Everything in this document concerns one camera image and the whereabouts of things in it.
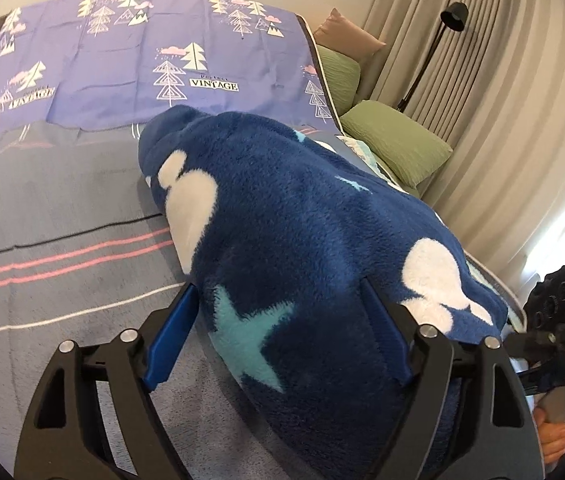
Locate navy fleece star garment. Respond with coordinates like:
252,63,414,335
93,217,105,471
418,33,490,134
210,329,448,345
138,105,508,479

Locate person's right hand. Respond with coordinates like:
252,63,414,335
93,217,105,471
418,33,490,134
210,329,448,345
533,406,565,466

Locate grey striped bed sheet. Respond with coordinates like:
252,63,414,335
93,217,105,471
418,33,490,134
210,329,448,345
0,122,314,479

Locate near green cushion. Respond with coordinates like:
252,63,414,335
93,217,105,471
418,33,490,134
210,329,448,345
340,101,453,188

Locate green cushion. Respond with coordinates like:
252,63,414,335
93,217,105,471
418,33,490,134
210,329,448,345
340,101,453,188
317,46,361,116

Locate beige pleated curtain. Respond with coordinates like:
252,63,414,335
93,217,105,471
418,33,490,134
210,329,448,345
359,0,565,288

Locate black floor lamp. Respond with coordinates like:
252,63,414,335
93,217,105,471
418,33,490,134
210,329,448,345
397,1,469,112

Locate far green cushion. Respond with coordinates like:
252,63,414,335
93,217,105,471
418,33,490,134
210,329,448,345
317,46,361,116

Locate purple tree print pillowcase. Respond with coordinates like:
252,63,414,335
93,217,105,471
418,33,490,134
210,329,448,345
0,0,340,133

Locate pink cushion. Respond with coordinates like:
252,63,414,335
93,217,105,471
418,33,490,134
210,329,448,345
313,8,385,63

